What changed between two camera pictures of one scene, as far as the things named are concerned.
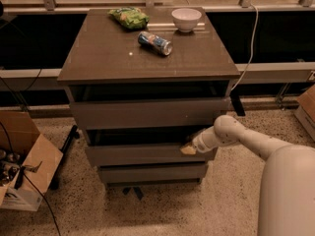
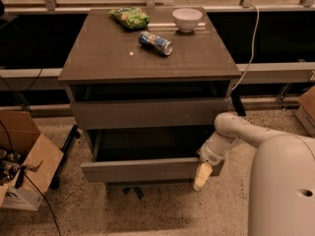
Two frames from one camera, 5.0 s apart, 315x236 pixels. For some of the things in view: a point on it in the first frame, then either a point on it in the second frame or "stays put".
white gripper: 199,144 -> 210,154
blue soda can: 156,43 stays put
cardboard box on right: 305,112 stays put
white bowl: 185,19 stays put
